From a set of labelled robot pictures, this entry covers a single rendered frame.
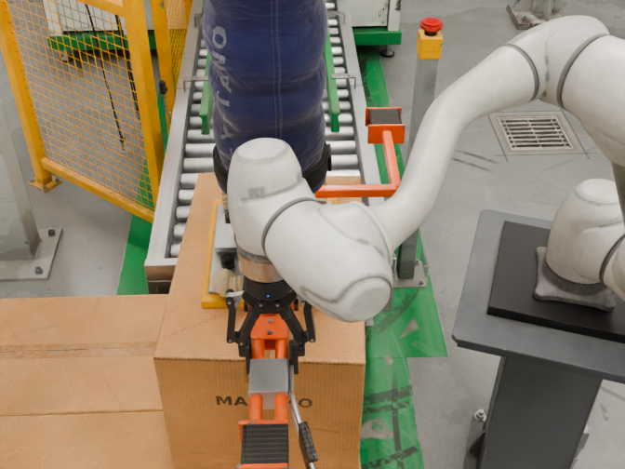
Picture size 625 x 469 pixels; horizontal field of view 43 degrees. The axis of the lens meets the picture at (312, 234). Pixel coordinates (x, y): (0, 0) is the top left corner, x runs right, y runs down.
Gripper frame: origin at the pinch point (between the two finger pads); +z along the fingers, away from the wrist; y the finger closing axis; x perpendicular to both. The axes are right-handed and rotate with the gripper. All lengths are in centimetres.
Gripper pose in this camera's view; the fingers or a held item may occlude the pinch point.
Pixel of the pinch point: (272, 356)
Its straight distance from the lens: 132.5
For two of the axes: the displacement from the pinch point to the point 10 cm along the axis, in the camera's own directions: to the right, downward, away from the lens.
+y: -10.0, 0.0, -0.1
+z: 0.0, 7.7, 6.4
